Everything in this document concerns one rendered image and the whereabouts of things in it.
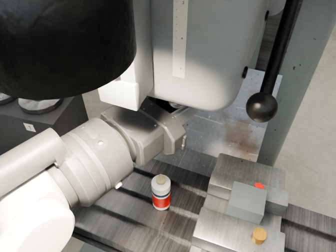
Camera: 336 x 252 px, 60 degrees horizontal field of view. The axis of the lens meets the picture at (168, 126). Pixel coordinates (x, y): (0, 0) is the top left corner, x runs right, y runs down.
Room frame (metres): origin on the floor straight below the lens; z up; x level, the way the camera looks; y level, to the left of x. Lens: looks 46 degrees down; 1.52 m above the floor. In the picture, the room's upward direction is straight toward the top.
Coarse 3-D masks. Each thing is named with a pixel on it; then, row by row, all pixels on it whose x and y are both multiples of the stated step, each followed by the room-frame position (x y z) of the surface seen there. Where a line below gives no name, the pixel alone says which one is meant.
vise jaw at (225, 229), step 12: (204, 216) 0.25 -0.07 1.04; (216, 216) 0.25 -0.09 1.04; (228, 216) 0.25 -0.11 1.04; (204, 228) 0.23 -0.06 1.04; (216, 228) 0.23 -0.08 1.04; (228, 228) 0.23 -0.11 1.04; (240, 228) 0.23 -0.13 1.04; (252, 228) 0.23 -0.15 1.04; (264, 228) 0.23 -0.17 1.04; (192, 240) 0.21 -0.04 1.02; (204, 240) 0.21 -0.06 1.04; (216, 240) 0.20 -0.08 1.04; (228, 240) 0.20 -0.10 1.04; (240, 240) 0.20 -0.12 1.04; (264, 240) 0.20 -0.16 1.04; (276, 240) 0.20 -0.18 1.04
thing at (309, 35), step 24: (312, 0) 0.60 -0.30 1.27; (264, 24) 0.63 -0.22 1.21; (312, 24) 0.60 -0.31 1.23; (264, 48) 0.63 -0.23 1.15; (288, 48) 0.61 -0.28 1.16; (312, 48) 0.59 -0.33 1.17; (288, 72) 0.60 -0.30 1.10; (312, 72) 0.59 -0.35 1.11; (288, 96) 0.59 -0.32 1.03; (288, 120) 0.59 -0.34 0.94; (264, 144) 0.60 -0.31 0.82
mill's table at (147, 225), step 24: (144, 168) 0.43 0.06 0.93; (168, 168) 0.43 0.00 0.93; (120, 192) 0.37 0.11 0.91; (144, 192) 0.36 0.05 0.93; (192, 192) 0.37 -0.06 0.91; (96, 216) 0.30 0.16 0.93; (120, 216) 0.31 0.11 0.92; (144, 216) 0.30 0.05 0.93; (168, 216) 0.30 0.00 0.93; (192, 216) 0.31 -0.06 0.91; (288, 216) 0.30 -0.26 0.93; (312, 216) 0.30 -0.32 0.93; (96, 240) 0.26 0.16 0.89; (120, 240) 0.25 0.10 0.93; (144, 240) 0.25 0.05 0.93; (168, 240) 0.26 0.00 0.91; (288, 240) 0.25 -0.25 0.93; (312, 240) 0.25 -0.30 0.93
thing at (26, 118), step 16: (0, 96) 0.47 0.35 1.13; (80, 96) 0.51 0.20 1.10; (0, 112) 0.44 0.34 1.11; (16, 112) 0.44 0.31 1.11; (32, 112) 0.43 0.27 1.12; (48, 112) 0.44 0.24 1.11; (64, 112) 0.44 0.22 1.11; (80, 112) 0.49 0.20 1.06; (0, 128) 0.44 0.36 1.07; (16, 128) 0.43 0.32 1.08; (32, 128) 0.41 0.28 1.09; (64, 128) 0.43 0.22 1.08; (0, 144) 0.45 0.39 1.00; (16, 144) 0.43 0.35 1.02
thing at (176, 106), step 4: (156, 100) 0.31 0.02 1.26; (160, 104) 0.30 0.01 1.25; (164, 104) 0.30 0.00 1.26; (168, 104) 0.30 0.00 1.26; (172, 104) 0.30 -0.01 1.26; (176, 104) 0.30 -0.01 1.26; (180, 104) 0.31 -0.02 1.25; (164, 108) 0.30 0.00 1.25; (168, 108) 0.30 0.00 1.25; (172, 108) 0.30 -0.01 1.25; (176, 108) 0.30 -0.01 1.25
